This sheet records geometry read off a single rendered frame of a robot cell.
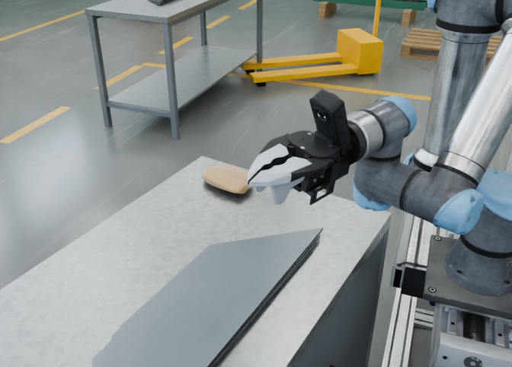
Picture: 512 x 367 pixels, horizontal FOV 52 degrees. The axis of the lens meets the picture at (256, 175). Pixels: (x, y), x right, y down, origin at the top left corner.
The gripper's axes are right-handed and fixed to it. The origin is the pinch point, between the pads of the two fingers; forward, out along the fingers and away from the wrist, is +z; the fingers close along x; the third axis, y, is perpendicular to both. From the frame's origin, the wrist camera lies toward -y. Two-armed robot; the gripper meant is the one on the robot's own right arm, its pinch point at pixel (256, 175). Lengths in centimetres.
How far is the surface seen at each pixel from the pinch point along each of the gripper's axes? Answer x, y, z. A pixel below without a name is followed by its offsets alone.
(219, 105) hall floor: 274, 186, -240
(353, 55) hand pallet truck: 246, 163, -396
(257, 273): 12.5, 40.3, -17.5
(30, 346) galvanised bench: 29, 45, 24
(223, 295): 12.4, 40.3, -8.1
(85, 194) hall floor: 219, 177, -79
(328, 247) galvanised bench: 9, 42, -38
